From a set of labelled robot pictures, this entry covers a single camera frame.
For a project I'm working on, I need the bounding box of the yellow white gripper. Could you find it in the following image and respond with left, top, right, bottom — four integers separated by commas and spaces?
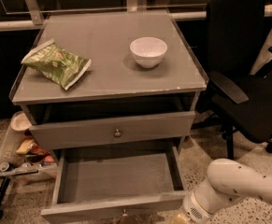
170, 213, 191, 224

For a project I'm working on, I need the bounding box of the grey drawer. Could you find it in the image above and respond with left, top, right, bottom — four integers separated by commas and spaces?
41, 140, 187, 224
30, 111, 195, 150

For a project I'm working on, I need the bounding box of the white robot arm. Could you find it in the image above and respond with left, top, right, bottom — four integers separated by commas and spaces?
170, 159, 272, 224

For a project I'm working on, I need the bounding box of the grey drawer cabinet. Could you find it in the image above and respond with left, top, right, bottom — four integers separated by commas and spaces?
8, 10, 209, 154

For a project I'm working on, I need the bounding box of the black office chair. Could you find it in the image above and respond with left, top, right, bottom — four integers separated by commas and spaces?
196, 0, 272, 159

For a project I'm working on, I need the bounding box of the clear plastic snack bin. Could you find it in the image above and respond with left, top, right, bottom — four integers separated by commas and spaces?
0, 111, 57, 185

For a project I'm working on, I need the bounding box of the white ceramic bowl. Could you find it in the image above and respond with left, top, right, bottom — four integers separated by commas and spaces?
130, 37, 167, 69

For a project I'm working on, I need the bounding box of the green chip bag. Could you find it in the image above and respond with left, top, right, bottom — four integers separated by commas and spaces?
21, 39, 92, 91

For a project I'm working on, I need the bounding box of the metal railing bar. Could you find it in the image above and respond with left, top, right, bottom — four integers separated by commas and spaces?
0, 0, 272, 34

